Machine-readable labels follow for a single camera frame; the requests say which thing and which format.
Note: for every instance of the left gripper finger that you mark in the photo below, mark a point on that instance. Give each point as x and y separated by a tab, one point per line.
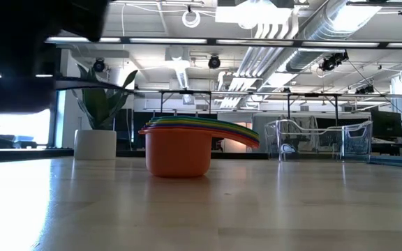
12	94

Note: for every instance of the light blue measuring cup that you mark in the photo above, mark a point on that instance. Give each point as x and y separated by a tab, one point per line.
187	117

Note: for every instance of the green measuring cup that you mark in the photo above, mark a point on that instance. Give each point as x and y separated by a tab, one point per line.
187	120

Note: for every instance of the yellow measuring cup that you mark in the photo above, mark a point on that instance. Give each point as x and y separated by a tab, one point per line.
187	122

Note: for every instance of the orange measuring cup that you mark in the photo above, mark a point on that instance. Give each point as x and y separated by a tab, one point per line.
178	157

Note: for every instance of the red measuring cup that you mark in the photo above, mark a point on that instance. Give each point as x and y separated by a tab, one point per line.
187	127

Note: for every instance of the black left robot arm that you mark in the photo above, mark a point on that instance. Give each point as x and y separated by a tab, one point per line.
30	28

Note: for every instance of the clear plastic basket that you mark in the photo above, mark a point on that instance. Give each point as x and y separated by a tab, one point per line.
358	146

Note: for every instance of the green snake plant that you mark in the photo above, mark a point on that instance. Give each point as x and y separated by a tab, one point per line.
96	108

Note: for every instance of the black ceiling spotlight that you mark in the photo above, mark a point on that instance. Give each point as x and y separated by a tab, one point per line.
331	62
214	62
98	65

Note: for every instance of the white plant pot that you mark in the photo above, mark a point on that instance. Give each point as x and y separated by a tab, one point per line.
94	144

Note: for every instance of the overhead light bar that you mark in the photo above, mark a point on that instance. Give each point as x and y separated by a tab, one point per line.
169	40

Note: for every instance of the black monitor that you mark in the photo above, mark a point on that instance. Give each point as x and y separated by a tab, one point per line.
386	123

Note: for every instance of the black aluminium table frame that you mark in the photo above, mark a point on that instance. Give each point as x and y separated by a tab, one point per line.
131	153

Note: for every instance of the silver ventilation duct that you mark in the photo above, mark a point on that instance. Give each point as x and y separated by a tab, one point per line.
321	31

